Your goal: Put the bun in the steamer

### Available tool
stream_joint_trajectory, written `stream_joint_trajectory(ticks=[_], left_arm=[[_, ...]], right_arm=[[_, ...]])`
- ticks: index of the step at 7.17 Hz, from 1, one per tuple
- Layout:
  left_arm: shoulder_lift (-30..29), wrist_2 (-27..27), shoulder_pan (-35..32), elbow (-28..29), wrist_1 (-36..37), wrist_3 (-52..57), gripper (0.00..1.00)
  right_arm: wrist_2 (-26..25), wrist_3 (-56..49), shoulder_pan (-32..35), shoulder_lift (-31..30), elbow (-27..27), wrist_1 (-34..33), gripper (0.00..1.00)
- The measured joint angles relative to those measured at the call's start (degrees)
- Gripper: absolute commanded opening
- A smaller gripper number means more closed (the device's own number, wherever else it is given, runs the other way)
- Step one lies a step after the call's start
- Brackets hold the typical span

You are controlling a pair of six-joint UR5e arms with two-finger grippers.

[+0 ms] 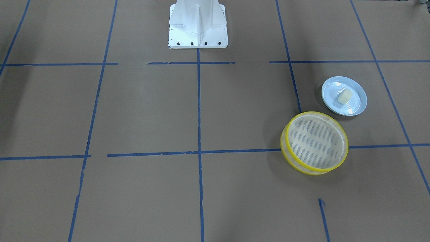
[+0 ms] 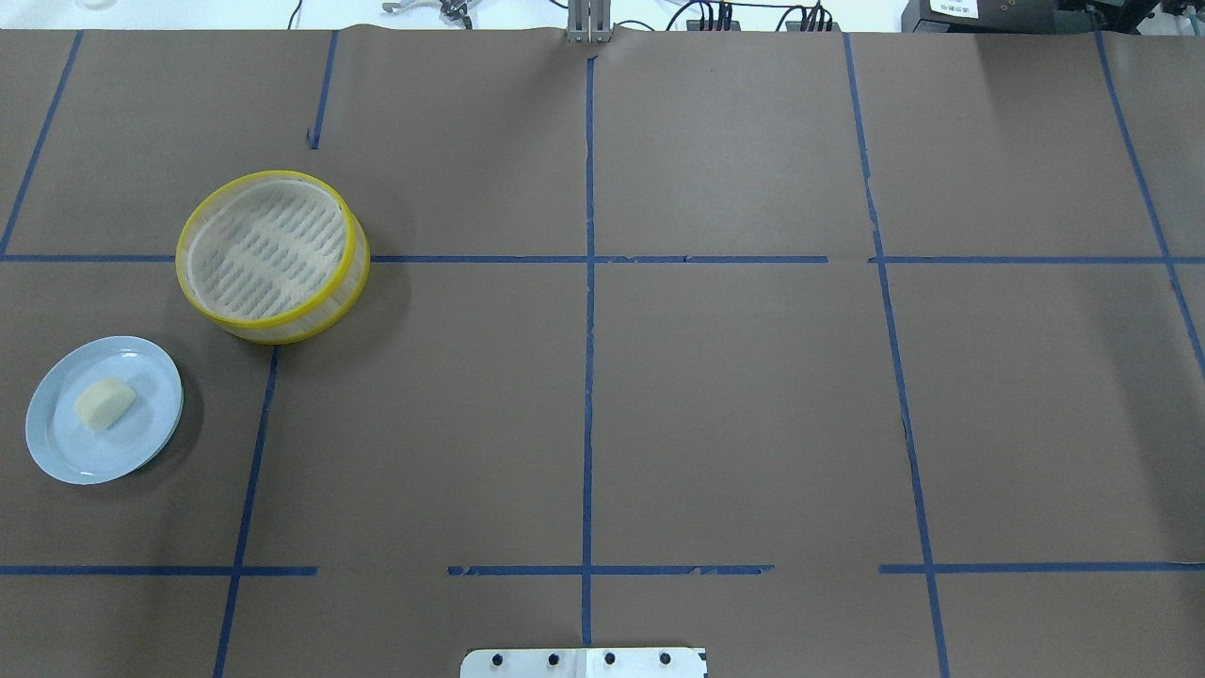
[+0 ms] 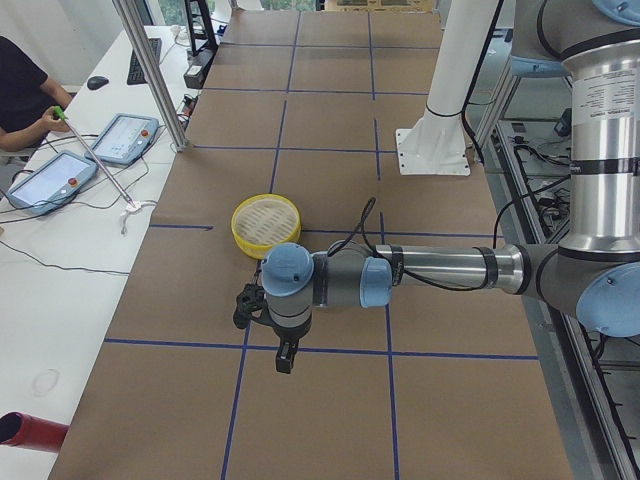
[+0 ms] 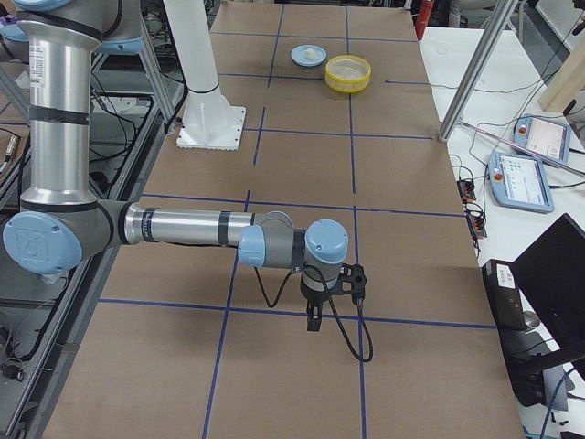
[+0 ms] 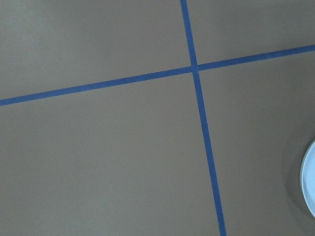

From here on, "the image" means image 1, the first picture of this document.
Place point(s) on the light blue plate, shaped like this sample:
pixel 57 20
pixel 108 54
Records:
pixel 331 89

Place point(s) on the yellow bamboo steamer basket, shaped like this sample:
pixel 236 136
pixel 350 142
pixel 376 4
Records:
pixel 314 143

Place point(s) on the white camera stand pillar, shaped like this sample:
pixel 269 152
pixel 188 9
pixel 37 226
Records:
pixel 197 24

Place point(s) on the white steamed bun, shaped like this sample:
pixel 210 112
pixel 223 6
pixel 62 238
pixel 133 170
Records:
pixel 345 96

